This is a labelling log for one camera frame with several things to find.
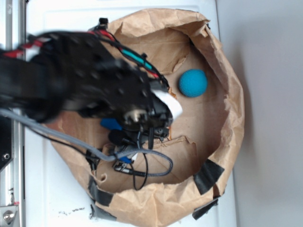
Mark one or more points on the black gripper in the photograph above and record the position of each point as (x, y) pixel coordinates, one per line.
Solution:
(116, 89)

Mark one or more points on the blue rectangular block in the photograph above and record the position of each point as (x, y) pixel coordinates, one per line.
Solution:
(110, 124)

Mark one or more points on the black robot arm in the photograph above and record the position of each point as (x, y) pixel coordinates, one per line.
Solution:
(42, 77)

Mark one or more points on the wooden conch shell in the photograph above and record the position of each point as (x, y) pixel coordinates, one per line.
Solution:
(171, 93)

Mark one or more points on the blue ball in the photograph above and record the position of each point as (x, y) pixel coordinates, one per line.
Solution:
(193, 83)

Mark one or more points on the brown paper bag tray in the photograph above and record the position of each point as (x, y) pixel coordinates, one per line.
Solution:
(210, 127)

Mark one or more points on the black tape bottom right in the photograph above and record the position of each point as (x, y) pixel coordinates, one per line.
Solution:
(207, 176)

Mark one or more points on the black tape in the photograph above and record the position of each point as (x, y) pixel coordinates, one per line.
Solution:
(102, 25)
(207, 176)
(100, 197)

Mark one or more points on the black tape top left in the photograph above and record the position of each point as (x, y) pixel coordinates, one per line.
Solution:
(102, 25)

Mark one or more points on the black tape bottom right edge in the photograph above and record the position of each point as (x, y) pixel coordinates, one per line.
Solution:
(200, 211)

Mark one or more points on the black tape bottom left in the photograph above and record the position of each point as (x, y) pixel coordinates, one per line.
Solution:
(100, 197)

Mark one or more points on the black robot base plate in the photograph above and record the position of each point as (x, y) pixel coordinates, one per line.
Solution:
(5, 142)

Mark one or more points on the aluminium frame rail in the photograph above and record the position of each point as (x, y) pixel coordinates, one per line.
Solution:
(12, 192)

